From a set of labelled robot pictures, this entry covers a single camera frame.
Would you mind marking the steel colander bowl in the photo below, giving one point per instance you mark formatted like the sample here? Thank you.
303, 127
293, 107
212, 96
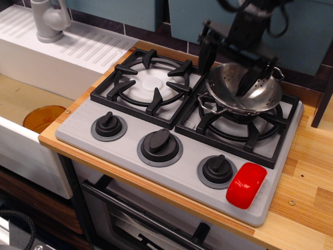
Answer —
228, 91

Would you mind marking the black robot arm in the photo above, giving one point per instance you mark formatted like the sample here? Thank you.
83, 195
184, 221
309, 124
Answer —
260, 8

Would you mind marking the grey toy faucet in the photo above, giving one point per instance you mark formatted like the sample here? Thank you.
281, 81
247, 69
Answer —
50, 22

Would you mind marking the black stove knob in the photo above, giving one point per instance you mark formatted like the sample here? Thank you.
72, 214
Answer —
216, 172
108, 127
160, 149

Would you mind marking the grey toy stove top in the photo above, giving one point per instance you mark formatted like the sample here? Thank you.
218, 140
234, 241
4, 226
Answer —
180, 176

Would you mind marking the black right burner grate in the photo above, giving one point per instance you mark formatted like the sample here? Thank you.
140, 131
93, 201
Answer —
264, 139

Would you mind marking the orange plastic plate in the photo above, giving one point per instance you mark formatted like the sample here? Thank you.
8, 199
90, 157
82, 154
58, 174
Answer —
39, 119

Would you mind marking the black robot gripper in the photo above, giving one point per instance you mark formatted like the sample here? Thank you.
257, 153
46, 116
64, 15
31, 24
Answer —
241, 42

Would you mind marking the black burner grate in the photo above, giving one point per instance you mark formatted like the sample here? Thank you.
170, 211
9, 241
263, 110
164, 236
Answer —
148, 88
264, 139

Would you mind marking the teal box left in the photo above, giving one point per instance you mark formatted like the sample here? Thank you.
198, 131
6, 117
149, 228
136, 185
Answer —
147, 15

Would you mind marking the black left stove knob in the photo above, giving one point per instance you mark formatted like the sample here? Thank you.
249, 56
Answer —
108, 127

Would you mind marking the dark wooden post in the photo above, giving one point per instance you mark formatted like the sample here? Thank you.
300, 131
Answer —
325, 73

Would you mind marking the red and white toy sushi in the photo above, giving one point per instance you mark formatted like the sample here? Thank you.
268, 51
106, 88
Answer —
245, 185

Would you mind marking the black left burner grate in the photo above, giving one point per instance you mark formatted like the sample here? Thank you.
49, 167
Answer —
148, 88

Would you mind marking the white toy sink unit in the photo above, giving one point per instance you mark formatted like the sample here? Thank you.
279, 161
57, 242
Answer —
36, 74

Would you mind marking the toy oven door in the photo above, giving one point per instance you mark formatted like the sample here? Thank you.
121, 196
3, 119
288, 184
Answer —
132, 219

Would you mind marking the black right stove knob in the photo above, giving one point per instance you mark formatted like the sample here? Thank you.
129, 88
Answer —
216, 172

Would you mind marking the black middle stove knob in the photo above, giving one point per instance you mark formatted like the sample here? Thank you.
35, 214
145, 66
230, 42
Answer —
160, 149

